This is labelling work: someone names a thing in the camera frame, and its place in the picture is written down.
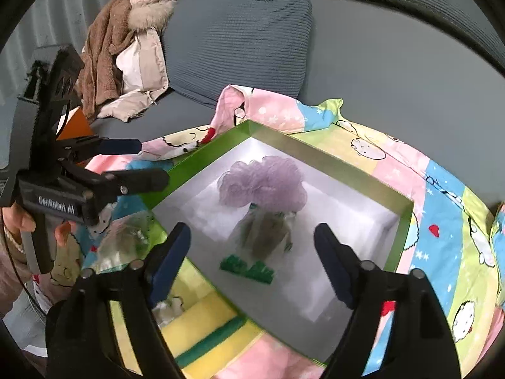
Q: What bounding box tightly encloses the grey sofa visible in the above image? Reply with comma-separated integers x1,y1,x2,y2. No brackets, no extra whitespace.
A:
0,0,505,206

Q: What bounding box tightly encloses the beige fur-trimmed coat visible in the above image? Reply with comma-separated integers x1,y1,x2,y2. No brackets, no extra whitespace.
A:
97,0,181,124

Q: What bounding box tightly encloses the grey sofa cushion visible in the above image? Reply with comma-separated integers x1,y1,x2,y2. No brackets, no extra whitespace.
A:
163,0,313,106

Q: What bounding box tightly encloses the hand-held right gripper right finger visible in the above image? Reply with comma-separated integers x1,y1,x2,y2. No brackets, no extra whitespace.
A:
313,223,462,379

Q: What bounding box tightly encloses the pearl bracelet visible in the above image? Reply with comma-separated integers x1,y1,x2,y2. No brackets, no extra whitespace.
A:
5,227,25,254

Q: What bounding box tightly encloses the orange box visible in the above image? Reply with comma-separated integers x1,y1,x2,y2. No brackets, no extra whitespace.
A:
55,106,96,166

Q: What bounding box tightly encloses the person's left forearm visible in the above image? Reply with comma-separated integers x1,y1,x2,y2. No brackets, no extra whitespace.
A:
0,239,38,318

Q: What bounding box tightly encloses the person's left hand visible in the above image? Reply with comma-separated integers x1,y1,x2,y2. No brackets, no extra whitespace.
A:
2,203,77,251

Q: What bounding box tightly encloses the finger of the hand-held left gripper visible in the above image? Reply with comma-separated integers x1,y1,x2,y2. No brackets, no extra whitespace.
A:
73,136,143,159
85,167,170,224

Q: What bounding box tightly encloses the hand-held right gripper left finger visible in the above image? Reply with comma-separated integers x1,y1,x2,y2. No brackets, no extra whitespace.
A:
45,222,192,379

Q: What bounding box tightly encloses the printed cartoon blanket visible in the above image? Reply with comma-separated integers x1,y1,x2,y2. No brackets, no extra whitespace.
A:
24,85,505,379

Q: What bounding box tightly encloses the brown fleece garment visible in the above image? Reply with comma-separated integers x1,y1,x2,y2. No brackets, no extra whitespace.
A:
75,0,138,122

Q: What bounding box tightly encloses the grey curtain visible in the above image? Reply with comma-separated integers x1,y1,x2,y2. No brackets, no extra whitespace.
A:
0,0,133,99

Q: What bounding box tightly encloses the green cardboard box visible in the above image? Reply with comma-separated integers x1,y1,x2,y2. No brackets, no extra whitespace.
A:
140,118,415,366

